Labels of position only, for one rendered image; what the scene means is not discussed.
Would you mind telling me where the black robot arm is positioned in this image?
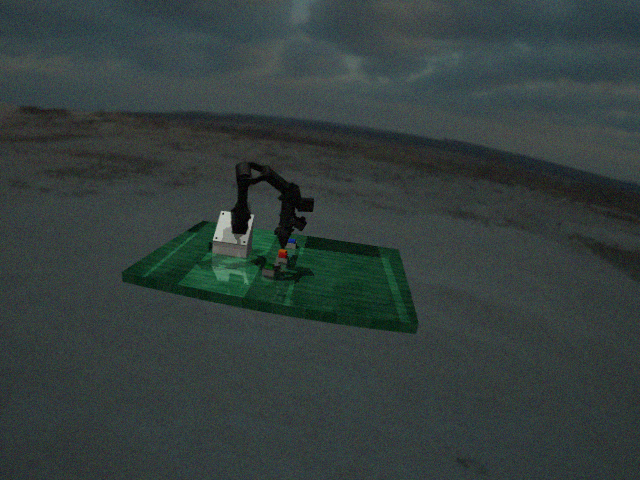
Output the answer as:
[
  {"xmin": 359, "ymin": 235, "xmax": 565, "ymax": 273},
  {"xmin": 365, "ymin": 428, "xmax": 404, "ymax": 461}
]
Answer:
[{"xmin": 230, "ymin": 161, "xmax": 314, "ymax": 234}]

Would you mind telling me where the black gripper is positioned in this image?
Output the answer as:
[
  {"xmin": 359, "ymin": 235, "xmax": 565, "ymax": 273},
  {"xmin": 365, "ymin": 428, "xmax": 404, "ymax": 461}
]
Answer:
[{"xmin": 274, "ymin": 211, "xmax": 295, "ymax": 249}]

